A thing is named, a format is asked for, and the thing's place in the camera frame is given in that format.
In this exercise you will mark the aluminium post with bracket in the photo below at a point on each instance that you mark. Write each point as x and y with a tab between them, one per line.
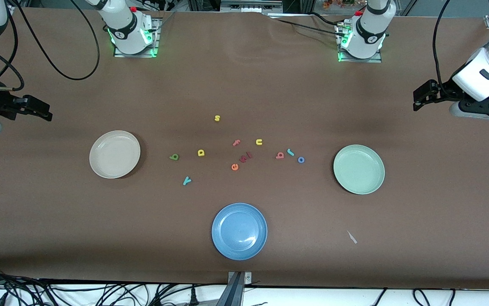
236	293

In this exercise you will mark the beige brown plate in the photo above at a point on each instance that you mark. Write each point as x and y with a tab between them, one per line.
114	154

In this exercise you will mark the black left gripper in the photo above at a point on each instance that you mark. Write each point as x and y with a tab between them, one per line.
445	90

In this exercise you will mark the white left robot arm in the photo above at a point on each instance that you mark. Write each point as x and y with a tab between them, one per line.
365	40

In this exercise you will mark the brown table cover sheet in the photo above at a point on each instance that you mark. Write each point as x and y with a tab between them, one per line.
57	233

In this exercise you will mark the orange dried flowers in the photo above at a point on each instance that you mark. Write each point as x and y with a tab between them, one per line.
337	3

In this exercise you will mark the green foam letter b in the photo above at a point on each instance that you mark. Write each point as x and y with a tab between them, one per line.
174	157

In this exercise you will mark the pink foam letter f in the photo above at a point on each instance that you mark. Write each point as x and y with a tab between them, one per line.
236	143

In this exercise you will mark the pink foam letter g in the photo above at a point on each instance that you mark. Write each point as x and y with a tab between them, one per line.
279	155

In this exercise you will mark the teal foam letter y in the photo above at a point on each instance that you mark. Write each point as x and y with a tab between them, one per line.
187	181

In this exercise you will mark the teal foam letter j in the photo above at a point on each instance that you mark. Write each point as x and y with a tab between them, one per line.
290	152

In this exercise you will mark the black power plug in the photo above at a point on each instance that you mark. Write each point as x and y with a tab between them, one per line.
193	297

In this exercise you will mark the aluminium frame rail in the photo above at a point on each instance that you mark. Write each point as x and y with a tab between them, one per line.
250	5

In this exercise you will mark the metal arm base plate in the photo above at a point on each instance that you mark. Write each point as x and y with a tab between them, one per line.
377	58
156	47

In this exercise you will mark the small white paper scrap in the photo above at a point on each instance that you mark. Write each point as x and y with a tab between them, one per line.
351	237

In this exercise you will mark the light green plate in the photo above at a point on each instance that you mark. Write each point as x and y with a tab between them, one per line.
359	169

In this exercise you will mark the blue plate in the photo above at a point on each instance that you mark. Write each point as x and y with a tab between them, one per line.
239	231

